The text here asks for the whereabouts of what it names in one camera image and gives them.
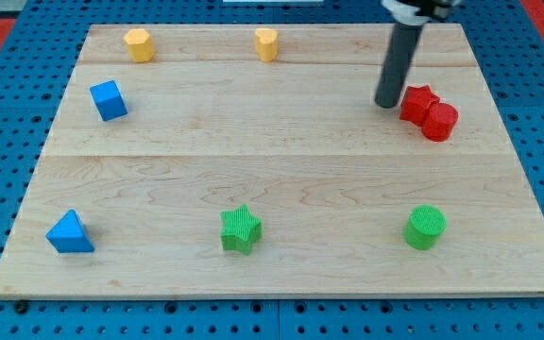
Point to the green star block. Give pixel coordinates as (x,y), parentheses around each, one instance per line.
(240,230)

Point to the red star block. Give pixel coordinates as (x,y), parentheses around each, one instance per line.
(416,104)

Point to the light wooden board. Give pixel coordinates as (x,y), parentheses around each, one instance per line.
(332,177)

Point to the yellow heart block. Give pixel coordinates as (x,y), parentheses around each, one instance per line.
(266,43)

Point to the green cylinder block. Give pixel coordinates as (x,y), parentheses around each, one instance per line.
(424,227)

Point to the red cylinder block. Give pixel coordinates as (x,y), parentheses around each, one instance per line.
(439,122)

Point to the blue cube block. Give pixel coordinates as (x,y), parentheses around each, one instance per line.
(108,100)

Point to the yellow hexagon block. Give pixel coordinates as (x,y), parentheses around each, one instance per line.
(140,47)

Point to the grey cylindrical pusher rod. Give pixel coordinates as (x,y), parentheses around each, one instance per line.
(399,55)

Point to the blue triangle block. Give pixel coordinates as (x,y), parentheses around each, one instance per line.
(68,235)

